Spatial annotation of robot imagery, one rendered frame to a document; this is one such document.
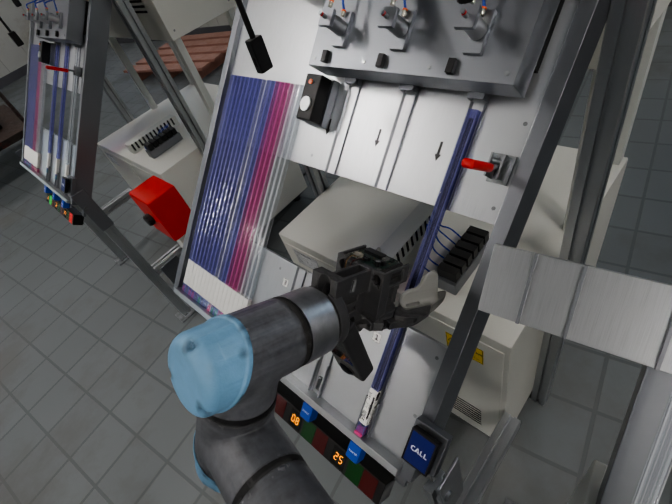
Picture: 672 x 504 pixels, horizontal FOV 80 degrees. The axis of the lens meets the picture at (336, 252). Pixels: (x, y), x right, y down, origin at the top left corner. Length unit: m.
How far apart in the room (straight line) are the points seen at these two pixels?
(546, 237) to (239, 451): 0.83
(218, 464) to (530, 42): 0.54
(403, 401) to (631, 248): 1.43
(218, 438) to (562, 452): 1.18
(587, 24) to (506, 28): 0.09
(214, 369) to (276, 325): 0.07
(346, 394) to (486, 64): 0.52
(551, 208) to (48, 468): 1.99
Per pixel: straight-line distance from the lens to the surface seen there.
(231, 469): 0.41
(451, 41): 0.59
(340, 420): 0.70
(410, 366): 0.62
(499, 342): 0.87
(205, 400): 0.35
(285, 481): 0.38
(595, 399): 1.54
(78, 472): 1.99
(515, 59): 0.54
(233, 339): 0.35
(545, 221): 1.08
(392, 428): 0.67
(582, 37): 0.59
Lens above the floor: 1.37
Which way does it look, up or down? 44 degrees down
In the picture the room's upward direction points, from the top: 21 degrees counter-clockwise
